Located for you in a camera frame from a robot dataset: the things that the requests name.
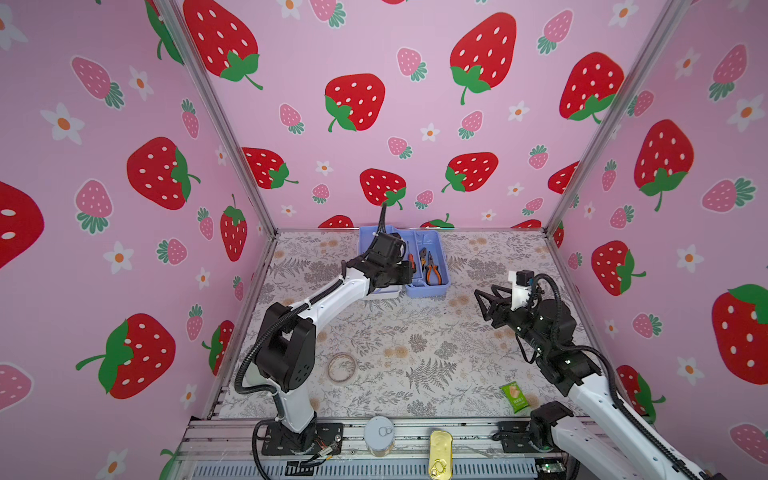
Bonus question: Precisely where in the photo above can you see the white pink blue tool box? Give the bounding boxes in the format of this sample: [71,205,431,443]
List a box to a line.
[359,225,450,300]

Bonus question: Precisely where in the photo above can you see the orange black combination pliers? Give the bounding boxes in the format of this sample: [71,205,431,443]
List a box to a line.
[425,250,444,286]

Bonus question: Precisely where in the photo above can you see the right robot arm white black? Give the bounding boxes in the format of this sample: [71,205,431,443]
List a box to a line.
[474,275,709,479]

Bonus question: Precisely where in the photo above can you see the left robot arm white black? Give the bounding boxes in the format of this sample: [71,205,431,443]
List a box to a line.
[233,228,413,451]

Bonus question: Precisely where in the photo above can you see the green snack packet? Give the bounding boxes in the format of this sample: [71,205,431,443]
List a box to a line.
[500,381,530,413]

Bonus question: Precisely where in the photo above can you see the clear tape roll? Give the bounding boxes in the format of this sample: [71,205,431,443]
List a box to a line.
[326,353,357,384]

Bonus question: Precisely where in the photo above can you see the gold oval tin can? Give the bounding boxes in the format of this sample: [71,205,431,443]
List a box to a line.
[428,430,453,480]

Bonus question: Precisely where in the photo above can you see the round silver tin can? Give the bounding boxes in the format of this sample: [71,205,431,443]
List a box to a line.
[363,415,395,457]

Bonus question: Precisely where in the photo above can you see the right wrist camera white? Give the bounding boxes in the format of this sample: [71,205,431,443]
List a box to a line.
[508,270,535,311]

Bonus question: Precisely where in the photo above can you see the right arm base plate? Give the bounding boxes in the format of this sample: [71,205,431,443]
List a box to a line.
[491,417,579,455]

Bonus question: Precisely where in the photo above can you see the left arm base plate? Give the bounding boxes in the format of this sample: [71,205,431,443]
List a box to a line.
[260,422,344,456]

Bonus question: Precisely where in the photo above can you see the aluminium front rail frame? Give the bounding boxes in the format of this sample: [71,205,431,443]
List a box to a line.
[165,417,608,479]

